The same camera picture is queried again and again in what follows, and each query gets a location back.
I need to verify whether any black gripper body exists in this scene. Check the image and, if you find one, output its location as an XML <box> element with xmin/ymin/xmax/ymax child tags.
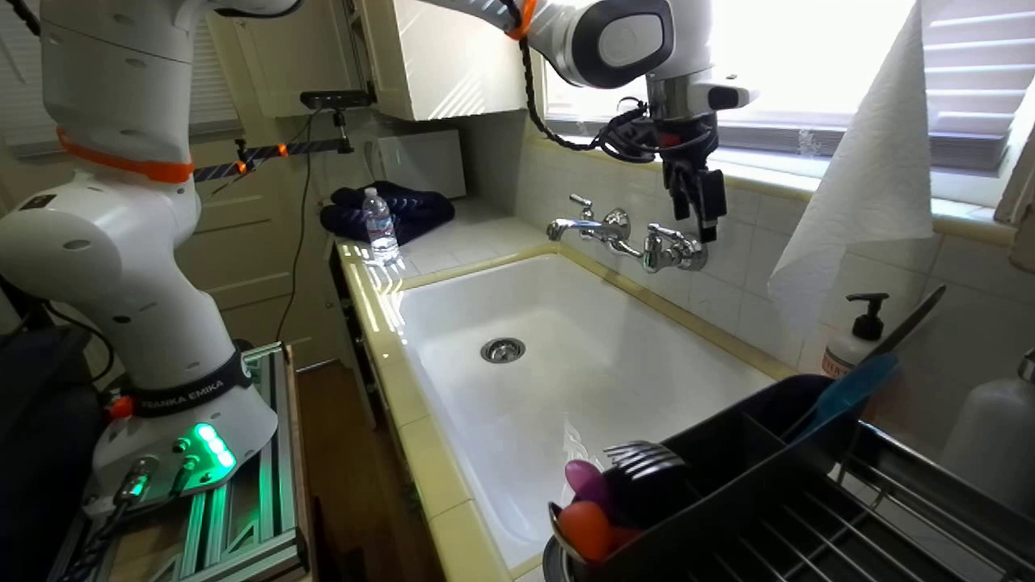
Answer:
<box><xmin>658</xmin><ymin>114</ymin><xmax>717</xmax><ymax>174</ymax></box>

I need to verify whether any chrome faucet handle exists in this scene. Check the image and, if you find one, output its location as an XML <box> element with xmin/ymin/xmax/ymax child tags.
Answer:
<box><xmin>568</xmin><ymin>193</ymin><xmax>595</xmax><ymax>219</ymax></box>
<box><xmin>645</xmin><ymin>224</ymin><xmax>707</xmax><ymax>272</ymax></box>

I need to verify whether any chrome faucet spout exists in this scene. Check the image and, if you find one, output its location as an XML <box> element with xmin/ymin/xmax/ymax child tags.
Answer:
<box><xmin>542</xmin><ymin>219</ymin><xmax>626</xmax><ymax>247</ymax></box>

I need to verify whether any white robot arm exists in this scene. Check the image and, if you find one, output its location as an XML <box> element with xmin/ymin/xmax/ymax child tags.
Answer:
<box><xmin>0</xmin><ymin>0</ymin><xmax>751</xmax><ymax>515</ymax></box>

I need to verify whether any window with blinds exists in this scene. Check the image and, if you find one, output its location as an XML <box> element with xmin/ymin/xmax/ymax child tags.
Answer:
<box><xmin>536</xmin><ymin>0</ymin><xmax>1035</xmax><ymax>174</ymax></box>

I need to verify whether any white paper towel sheet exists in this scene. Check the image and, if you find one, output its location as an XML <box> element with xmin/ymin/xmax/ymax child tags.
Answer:
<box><xmin>765</xmin><ymin>0</ymin><xmax>931</xmax><ymax>337</ymax></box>

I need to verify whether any soap pump bottle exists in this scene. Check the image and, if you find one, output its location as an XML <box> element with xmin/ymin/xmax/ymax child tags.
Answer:
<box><xmin>823</xmin><ymin>290</ymin><xmax>887</xmax><ymax>376</ymax></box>

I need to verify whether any white ceramic sink basin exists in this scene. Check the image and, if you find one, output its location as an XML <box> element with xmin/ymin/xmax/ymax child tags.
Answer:
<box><xmin>398</xmin><ymin>257</ymin><xmax>765</xmax><ymax>570</ymax></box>

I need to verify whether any metal sink drain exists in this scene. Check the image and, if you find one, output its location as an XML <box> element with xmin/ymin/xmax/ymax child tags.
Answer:
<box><xmin>480</xmin><ymin>337</ymin><xmax>527</xmax><ymax>364</ymax></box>

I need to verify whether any dark blue cloth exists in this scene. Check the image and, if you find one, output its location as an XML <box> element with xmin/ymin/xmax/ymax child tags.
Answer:
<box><xmin>320</xmin><ymin>181</ymin><xmax>455</xmax><ymax>247</ymax></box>

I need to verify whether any clear plastic water bottle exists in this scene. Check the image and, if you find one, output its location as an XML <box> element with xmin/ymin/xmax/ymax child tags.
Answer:
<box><xmin>362</xmin><ymin>187</ymin><xmax>404</xmax><ymax>270</ymax></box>

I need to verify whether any black dish drying rack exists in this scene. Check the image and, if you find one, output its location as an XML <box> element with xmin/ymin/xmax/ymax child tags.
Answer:
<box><xmin>536</xmin><ymin>368</ymin><xmax>1035</xmax><ymax>582</ymax></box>

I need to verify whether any black utensil caddy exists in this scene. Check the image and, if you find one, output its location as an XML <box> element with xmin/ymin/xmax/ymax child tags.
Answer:
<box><xmin>542</xmin><ymin>376</ymin><xmax>861</xmax><ymax>582</ymax></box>

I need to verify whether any purple utensil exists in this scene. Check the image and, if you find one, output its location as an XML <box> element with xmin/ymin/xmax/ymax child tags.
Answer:
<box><xmin>564</xmin><ymin>460</ymin><xmax>609</xmax><ymax>503</ymax></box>

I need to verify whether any orange round utensil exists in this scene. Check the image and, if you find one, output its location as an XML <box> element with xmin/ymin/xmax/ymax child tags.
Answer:
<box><xmin>560</xmin><ymin>502</ymin><xmax>613</xmax><ymax>562</ymax></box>

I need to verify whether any white plastic jug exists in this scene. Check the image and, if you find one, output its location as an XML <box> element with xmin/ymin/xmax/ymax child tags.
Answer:
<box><xmin>941</xmin><ymin>348</ymin><xmax>1035</xmax><ymax>516</ymax></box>

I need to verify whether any blue handled brush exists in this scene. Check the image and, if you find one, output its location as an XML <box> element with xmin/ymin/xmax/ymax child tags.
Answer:
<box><xmin>788</xmin><ymin>287</ymin><xmax>943</xmax><ymax>441</ymax></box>

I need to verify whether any white wall cabinet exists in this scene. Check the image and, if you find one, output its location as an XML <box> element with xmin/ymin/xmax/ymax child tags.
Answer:
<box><xmin>354</xmin><ymin>0</ymin><xmax>524</xmax><ymax>123</ymax></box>

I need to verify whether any black camera on stand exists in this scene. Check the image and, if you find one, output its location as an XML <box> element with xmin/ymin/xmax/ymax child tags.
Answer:
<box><xmin>300</xmin><ymin>92</ymin><xmax>375</xmax><ymax>114</ymax></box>

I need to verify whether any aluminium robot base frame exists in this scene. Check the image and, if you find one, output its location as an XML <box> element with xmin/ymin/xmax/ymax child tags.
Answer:
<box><xmin>44</xmin><ymin>341</ymin><xmax>316</xmax><ymax>582</ymax></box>

